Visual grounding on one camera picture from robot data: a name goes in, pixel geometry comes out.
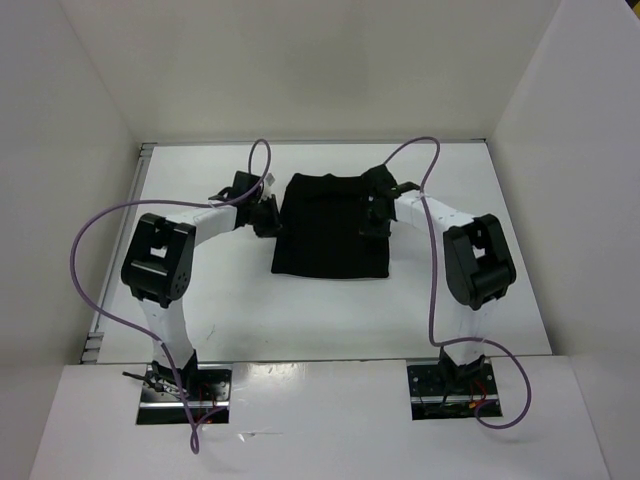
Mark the black skirt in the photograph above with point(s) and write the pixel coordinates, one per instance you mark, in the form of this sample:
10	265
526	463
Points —
320	235

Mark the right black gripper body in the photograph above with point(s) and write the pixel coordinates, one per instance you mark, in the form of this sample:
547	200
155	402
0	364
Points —
371	225

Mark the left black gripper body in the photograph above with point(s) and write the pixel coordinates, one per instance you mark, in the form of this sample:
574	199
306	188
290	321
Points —
263	217

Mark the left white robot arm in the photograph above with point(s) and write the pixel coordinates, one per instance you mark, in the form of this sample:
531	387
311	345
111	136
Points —
159	262

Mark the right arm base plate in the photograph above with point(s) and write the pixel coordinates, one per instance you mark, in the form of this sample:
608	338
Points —
439	390

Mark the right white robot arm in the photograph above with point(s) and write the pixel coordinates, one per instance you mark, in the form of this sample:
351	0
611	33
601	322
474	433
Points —
469	255

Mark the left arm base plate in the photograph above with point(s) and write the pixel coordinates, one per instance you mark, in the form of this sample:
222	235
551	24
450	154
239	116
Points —
209	398

